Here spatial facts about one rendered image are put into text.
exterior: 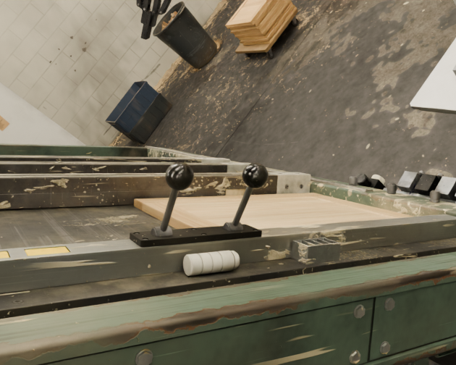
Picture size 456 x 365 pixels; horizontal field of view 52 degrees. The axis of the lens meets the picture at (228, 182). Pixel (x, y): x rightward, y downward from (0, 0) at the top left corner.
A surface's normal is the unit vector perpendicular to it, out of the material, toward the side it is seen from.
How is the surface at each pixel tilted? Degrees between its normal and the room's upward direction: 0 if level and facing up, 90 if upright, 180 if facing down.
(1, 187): 90
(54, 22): 90
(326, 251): 89
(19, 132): 90
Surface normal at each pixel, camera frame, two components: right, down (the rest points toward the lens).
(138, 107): 0.51, 0.15
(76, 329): 0.06, -0.99
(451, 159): -0.66, -0.56
